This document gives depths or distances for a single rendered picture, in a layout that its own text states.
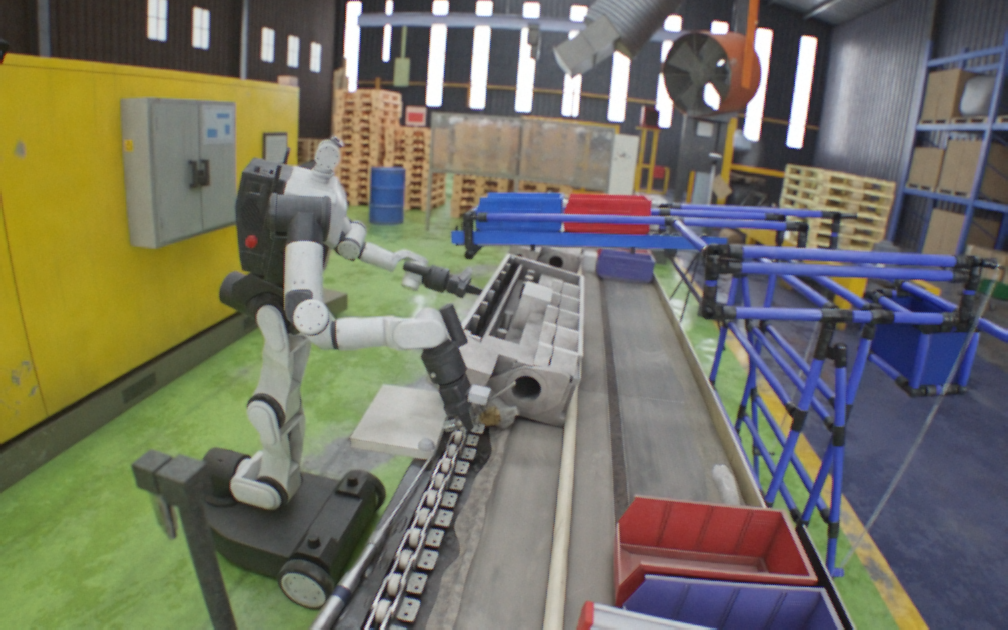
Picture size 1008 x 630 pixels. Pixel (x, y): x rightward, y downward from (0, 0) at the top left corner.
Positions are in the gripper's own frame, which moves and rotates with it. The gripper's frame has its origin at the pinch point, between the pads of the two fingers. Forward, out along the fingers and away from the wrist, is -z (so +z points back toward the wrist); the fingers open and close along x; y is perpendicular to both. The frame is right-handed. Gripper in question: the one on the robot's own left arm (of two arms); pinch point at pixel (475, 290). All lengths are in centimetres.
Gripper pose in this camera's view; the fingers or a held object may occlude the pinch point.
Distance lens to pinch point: 183.6
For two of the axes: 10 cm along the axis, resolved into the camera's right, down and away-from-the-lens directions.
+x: -1.8, 2.9, -9.4
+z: -9.5, -2.9, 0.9
